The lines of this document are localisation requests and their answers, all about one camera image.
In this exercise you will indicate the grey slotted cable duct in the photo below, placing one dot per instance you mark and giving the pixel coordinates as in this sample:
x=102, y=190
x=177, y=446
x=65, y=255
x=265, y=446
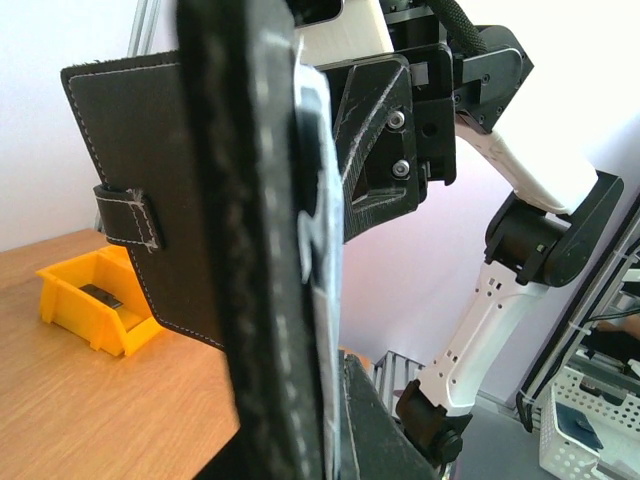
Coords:
x=391, y=374

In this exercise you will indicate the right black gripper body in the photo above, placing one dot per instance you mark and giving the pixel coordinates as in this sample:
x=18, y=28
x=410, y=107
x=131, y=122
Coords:
x=393, y=125

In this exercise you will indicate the white perforated basket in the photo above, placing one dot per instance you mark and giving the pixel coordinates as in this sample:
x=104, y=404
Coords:
x=588, y=429

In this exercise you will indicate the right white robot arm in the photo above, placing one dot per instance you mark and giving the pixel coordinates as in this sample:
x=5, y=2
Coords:
x=541, y=237

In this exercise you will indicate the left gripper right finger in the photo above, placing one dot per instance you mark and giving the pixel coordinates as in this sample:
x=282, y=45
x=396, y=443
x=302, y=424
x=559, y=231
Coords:
x=372, y=445

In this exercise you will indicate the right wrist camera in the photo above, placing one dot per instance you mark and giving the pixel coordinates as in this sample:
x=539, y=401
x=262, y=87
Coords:
x=359, y=31

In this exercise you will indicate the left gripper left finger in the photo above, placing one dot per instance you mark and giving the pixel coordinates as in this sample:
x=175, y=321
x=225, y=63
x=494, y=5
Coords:
x=237, y=62

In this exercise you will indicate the aluminium rail frame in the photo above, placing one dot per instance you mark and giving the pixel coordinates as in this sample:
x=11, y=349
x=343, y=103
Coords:
x=143, y=27

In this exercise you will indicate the green card in bin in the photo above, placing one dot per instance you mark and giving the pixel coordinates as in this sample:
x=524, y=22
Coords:
x=101, y=295

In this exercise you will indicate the left yellow bin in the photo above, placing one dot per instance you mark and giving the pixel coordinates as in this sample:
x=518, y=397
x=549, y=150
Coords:
x=118, y=332

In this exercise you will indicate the black leather card holder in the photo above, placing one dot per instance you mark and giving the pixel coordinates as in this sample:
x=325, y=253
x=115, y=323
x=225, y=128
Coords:
x=152, y=199

